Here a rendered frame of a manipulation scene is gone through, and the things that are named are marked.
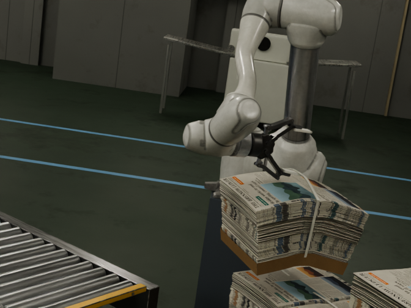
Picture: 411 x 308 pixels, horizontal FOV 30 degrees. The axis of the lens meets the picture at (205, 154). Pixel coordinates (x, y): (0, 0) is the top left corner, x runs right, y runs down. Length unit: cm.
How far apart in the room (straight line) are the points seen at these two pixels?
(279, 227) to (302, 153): 50
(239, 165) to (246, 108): 76
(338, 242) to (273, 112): 742
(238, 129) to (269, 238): 39
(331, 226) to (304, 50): 61
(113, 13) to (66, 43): 85
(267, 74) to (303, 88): 711
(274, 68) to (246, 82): 753
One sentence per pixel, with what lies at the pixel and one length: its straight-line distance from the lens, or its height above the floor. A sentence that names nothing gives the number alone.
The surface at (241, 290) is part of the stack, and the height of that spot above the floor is 78.
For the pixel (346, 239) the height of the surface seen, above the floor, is 105.
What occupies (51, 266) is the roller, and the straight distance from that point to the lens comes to 266.
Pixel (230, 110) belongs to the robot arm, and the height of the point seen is 145.
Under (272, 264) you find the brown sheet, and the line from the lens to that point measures 241.
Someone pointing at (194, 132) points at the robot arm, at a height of 135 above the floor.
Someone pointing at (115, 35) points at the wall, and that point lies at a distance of 1161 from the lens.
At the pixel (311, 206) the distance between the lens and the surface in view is 240.
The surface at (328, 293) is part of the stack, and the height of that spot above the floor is 83.
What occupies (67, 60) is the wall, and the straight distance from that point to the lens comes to 1180.
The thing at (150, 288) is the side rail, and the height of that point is 80.
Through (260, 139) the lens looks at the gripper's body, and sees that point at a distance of 238.
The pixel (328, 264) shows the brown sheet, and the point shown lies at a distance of 252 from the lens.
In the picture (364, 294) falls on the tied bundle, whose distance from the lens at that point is 217.
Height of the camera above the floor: 181
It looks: 13 degrees down
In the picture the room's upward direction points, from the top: 8 degrees clockwise
